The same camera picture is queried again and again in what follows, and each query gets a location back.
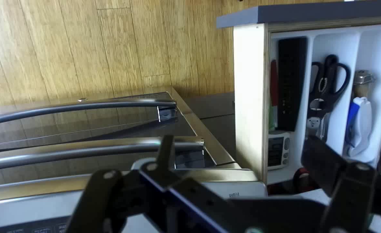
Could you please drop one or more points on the open wooden cutlery drawer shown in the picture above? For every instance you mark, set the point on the open wooden cutlery drawer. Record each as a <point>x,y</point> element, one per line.
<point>268,88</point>

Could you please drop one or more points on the white cutlery tray organizer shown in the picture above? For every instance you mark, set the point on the white cutlery tray organizer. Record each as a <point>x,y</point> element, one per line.
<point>359,48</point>

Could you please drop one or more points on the black kitchen scissors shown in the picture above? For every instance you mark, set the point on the black kitchen scissors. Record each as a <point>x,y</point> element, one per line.
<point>329,85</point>

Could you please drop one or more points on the oven door handle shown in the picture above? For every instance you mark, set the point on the oven door handle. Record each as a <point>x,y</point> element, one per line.
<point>54,108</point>
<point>41,154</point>

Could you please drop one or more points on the blue and white tool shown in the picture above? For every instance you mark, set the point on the blue and white tool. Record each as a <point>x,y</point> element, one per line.
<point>359,119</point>

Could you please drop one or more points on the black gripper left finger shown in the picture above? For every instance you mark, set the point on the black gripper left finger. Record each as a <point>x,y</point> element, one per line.
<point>158,172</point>

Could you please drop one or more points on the upper oven door handle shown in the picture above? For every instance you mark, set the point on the upper oven door handle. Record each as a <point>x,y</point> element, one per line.
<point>54,108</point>

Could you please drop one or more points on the stainless steel oven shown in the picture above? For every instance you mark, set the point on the stainless steel oven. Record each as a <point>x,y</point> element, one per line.
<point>39,198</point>

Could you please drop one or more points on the lower oven door handle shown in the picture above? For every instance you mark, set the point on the lower oven door handle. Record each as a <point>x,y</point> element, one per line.
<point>41,154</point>

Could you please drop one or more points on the white digital kitchen timer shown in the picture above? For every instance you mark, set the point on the white digital kitchen timer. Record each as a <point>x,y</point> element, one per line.
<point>278,143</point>

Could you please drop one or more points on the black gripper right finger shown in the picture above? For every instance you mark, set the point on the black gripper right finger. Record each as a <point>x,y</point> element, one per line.
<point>326,167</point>

